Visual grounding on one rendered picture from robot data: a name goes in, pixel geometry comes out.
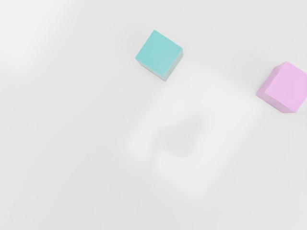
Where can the pink block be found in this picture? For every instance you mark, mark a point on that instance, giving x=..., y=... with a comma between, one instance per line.
x=286, y=87

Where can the teal block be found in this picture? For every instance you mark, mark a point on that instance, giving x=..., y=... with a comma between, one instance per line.
x=158, y=54

